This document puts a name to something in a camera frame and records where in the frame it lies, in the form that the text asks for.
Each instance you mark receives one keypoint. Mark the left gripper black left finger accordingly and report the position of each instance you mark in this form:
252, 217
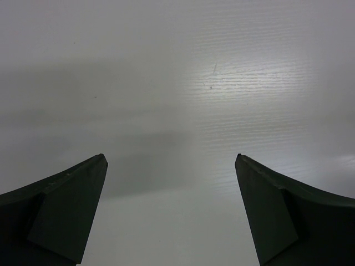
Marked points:
49, 222

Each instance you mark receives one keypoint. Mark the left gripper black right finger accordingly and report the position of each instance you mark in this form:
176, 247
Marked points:
293, 223

